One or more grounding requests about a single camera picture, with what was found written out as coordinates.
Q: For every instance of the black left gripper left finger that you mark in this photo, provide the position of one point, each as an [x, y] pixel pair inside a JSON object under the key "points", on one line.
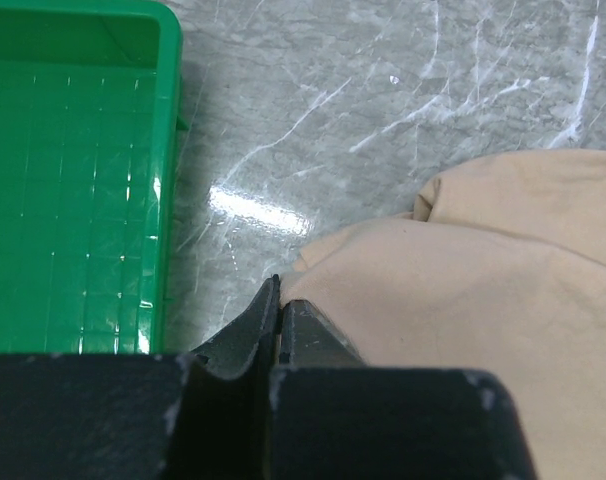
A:
{"points": [[231, 352]]}

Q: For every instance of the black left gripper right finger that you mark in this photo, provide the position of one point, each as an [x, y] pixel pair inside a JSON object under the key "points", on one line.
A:
{"points": [[309, 340]]}

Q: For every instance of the beige t shirt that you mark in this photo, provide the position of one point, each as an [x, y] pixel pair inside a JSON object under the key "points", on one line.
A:
{"points": [[500, 266]]}

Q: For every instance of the green plastic tray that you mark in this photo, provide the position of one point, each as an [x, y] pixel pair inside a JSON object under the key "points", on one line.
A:
{"points": [[90, 95]]}

